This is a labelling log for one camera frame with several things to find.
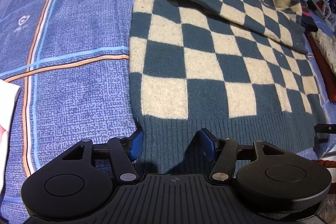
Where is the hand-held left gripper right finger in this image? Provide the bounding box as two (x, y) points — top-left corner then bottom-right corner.
(201, 128), (286, 183)

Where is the white cloth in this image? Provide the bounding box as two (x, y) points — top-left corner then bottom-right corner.
(0, 79), (22, 193)

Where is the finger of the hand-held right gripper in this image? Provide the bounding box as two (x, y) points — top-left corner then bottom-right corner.
(315, 123), (336, 134)

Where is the blue grid-pattern blanket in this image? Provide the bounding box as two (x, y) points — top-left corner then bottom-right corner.
(0, 0), (336, 216)

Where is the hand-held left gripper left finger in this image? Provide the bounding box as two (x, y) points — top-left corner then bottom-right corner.
(62, 131), (144, 183)

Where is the cream polka dot garment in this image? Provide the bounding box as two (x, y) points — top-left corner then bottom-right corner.
(314, 29), (336, 78)

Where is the checkered knit sweater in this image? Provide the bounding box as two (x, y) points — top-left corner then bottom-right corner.
(129, 0), (330, 175)

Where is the white rack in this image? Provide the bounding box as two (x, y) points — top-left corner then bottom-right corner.
(306, 0), (336, 22)

